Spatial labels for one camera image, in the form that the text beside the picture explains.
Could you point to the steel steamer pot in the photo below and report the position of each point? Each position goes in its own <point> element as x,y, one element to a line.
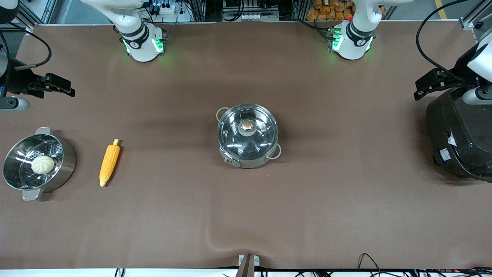
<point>66,161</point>

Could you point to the white steamed bun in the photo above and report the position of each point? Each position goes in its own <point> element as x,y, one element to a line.
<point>42,164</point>

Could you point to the glass pot lid with knob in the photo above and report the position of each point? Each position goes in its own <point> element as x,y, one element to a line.
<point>248,125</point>

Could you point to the pile of orange toys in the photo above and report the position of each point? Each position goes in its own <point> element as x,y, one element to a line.
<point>330,9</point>

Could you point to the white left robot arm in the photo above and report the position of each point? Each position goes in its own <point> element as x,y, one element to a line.
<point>353,42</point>

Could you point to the brown table mat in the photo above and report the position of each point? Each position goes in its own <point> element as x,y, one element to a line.
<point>230,215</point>

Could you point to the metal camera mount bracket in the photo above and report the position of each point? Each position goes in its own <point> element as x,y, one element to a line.
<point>248,263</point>

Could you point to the aluminium frame profile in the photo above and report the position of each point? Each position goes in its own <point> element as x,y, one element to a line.
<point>474,19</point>
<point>30,13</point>

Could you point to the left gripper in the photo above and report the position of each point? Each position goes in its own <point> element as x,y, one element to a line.
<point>458,77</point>

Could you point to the yellow corn cob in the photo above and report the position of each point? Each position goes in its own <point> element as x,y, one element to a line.
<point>109,161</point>

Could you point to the perforated steel steamer plate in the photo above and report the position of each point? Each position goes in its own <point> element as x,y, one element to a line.
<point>23,169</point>

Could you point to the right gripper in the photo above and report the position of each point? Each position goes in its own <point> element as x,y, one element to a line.
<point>17,81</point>

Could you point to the black rice cooker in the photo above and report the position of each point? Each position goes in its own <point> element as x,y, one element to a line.
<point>457,138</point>

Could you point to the white power strip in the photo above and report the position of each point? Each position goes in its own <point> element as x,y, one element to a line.
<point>171,10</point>
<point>251,17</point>

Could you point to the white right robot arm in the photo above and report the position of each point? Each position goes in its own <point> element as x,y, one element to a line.
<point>142,46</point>

